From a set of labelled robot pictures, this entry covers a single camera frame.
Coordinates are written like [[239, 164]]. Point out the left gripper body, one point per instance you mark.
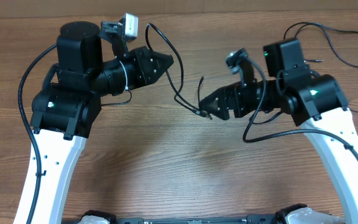
[[139, 72]]

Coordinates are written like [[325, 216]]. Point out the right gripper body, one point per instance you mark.
[[232, 101]]

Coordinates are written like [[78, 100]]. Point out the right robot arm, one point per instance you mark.
[[318, 107]]

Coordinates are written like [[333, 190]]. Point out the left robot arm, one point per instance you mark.
[[93, 61]]

